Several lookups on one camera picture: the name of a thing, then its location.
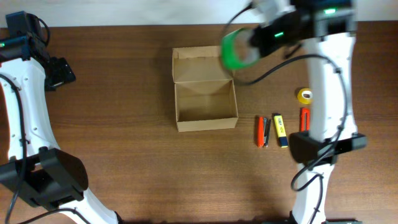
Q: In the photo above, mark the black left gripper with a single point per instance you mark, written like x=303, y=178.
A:
x=63, y=73

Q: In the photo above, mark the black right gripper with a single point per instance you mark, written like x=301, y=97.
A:
x=255, y=42

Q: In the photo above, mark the green tape roll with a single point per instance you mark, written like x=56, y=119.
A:
x=237, y=52

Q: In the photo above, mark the small yellow tape roll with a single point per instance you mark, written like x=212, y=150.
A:
x=305, y=96

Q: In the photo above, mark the orange utility knife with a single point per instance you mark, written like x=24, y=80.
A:
x=304, y=119

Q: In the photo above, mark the yellow highlighter marker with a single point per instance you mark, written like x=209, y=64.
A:
x=280, y=129

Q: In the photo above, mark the red black stapler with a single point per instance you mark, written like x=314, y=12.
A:
x=263, y=131

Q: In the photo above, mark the brown cardboard box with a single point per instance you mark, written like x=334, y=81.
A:
x=205, y=97

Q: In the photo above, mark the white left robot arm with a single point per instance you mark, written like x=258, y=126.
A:
x=38, y=171

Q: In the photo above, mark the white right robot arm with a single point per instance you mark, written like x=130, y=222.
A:
x=327, y=30

